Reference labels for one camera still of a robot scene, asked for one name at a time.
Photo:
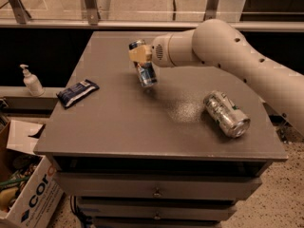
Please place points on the dark blue snack packet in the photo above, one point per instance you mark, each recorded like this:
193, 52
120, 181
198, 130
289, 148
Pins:
75, 93

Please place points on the metal railing post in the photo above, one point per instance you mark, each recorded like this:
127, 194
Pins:
20, 13
211, 9
92, 13

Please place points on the white cardboard box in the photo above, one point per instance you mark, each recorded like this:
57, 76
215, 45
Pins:
29, 194

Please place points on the metal railing post left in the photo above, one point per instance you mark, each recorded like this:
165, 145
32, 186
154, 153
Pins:
20, 13

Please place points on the redbull can blue silver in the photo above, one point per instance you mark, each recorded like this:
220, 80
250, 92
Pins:
145, 71

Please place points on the metal railing post right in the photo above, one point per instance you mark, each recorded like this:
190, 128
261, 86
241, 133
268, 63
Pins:
211, 9

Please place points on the grey drawer cabinet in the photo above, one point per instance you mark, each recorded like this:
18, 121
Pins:
124, 128

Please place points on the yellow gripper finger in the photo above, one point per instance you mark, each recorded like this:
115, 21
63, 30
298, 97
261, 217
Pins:
141, 54

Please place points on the metal railing post middle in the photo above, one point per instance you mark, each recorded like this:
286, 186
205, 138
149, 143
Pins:
92, 13

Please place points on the grey drawer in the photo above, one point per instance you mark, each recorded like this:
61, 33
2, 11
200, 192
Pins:
157, 187
158, 209

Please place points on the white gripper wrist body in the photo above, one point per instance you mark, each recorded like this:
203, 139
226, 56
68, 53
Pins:
159, 51

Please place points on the white pump dispenser bottle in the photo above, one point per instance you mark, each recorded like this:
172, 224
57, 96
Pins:
32, 82

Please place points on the upper grey drawer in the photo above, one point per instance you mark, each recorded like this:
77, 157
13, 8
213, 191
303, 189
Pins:
157, 187

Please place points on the silver green soda can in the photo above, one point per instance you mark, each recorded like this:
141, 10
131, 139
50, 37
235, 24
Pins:
231, 120

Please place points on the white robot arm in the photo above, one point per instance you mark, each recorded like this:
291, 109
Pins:
215, 43

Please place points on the lower grey drawer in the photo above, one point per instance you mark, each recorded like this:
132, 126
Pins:
158, 209

